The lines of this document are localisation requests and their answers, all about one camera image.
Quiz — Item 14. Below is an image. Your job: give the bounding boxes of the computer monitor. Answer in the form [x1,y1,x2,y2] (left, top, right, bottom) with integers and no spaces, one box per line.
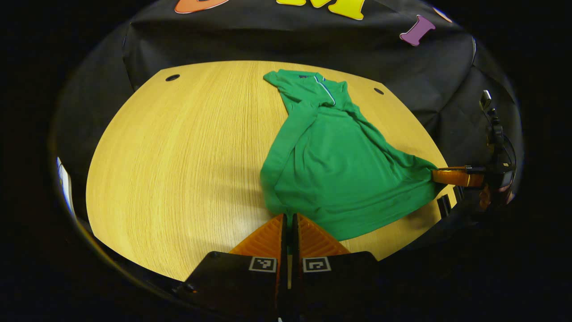
[56,157,74,215]

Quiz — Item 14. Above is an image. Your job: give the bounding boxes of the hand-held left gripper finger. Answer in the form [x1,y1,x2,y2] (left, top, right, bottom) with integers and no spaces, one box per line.
[291,213,380,320]
[183,213,289,320]

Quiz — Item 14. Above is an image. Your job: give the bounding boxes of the green T-shirt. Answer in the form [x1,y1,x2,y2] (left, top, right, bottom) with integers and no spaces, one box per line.
[260,68,441,242]

